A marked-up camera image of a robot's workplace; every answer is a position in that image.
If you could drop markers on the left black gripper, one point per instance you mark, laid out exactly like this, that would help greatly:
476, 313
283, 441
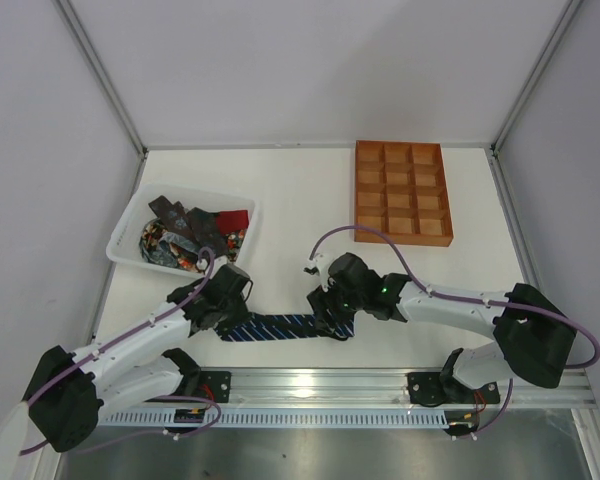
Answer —
225, 321

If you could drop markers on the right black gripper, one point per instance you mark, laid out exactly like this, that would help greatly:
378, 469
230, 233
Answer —
324, 310

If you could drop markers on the navy blue striped tie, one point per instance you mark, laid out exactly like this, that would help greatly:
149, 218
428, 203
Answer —
268, 328

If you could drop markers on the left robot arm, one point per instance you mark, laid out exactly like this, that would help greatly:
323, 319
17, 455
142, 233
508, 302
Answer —
70, 393

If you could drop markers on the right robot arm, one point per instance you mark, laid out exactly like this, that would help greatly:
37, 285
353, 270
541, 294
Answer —
525, 337

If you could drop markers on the red tie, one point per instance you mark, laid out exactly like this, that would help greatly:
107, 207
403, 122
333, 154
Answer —
228, 222

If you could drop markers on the brown patterned tie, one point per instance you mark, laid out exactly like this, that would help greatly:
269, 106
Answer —
195, 224

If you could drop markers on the floral multicolour tie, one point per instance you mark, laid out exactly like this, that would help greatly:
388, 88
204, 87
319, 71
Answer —
161, 247

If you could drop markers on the white plastic bin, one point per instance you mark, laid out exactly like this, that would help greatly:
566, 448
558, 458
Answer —
123, 246

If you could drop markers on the orange compartment tray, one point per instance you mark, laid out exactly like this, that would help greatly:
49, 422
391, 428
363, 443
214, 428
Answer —
401, 191

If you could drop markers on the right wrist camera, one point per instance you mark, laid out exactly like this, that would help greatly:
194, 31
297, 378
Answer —
319, 266

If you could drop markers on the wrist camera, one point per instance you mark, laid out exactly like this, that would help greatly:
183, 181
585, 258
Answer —
319, 266
203, 263

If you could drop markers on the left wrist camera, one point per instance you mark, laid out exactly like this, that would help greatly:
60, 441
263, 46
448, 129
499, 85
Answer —
203, 263

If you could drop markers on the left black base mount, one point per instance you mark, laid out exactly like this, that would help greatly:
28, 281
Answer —
214, 385

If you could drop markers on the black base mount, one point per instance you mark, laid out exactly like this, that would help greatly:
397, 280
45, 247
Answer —
425, 388
214, 385

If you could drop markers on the aluminium front rail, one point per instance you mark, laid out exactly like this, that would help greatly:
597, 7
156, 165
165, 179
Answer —
377, 388

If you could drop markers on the white slotted cable duct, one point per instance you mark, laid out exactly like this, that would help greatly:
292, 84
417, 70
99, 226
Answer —
303, 418

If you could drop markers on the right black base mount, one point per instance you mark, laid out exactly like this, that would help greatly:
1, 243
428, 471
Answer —
425, 388

